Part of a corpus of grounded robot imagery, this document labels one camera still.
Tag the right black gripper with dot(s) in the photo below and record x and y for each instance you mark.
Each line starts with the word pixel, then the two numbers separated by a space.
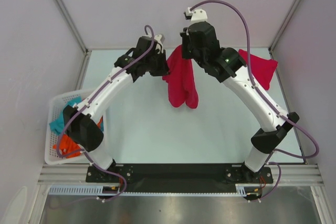
pixel 185 39

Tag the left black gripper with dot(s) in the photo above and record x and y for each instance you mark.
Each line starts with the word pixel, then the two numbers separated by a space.
pixel 164 69

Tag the magenta t shirt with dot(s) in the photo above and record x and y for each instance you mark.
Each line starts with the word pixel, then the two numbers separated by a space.
pixel 263 70
pixel 180 81

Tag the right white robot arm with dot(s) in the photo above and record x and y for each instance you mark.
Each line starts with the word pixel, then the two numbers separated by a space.
pixel 230 68

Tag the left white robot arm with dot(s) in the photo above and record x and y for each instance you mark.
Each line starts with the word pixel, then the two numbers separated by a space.
pixel 81 120

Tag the folded magenta t shirt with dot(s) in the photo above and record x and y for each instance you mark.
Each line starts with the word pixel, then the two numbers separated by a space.
pixel 263 70

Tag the teal t shirt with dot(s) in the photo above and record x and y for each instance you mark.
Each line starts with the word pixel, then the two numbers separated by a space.
pixel 58 124

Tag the orange t shirt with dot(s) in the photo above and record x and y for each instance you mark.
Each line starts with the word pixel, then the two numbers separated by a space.
pixel 68 148

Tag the white plastic laundry basket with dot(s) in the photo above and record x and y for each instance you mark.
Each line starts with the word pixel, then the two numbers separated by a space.
pixel 56 105

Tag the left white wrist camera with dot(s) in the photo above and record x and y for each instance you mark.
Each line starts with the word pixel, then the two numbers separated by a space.
pixel 155 43

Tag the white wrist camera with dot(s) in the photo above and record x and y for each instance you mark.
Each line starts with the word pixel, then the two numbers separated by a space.
pixel 195 16
pixel 155 43

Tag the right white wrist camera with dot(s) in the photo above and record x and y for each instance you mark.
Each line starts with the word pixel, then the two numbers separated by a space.
pixel 195 16

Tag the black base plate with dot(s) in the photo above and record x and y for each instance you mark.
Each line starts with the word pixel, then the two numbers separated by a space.
pixel 186 176

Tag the grey slotted cable duct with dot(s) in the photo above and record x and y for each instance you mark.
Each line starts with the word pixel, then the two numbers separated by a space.
pixel 109 190

